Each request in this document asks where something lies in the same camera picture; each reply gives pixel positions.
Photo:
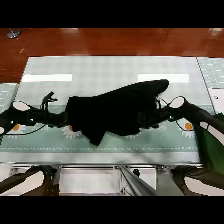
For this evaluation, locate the black garment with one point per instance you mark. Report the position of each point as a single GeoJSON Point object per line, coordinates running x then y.
{"type": "Point", "coordinates": [116, 110]}

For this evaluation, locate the silver frame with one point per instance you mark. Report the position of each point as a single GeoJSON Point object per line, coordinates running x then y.
{"type": "Point", "coordinates": [140, 185]}

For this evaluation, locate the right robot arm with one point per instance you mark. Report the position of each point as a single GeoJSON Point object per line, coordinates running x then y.
{"type": "Point", "coordinates": [200, 116]}

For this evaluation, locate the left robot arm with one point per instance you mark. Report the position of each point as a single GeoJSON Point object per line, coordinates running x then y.
{"type": "Point", "coordinates": [20, 116]}

